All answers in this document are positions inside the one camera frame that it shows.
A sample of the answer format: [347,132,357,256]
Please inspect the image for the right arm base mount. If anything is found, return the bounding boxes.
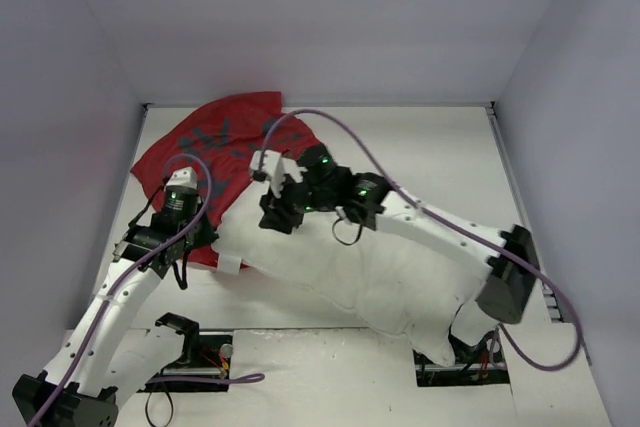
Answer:
[413,332,510,388]

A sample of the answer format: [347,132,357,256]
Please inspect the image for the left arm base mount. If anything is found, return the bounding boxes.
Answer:
[139,313,233,393]

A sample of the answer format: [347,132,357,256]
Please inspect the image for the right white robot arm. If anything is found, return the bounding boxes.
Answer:
[249,143,539,325]

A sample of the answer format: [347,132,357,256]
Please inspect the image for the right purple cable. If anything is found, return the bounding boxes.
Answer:
[260,107,586,373]

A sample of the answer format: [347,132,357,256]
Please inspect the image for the white pillow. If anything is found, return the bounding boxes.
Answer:
[208,183,497,366]

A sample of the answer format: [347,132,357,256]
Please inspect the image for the red navy pillowcase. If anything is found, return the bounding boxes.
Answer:
[130,90,321,271]

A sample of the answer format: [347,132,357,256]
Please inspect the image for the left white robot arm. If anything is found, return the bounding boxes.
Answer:
[12,185,217,426]

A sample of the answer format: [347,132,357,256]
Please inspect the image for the thin black wire loop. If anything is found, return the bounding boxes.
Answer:
[144,379,175,426]

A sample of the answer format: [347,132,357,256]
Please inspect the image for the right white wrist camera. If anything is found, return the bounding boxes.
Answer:
[249,150,303,198]

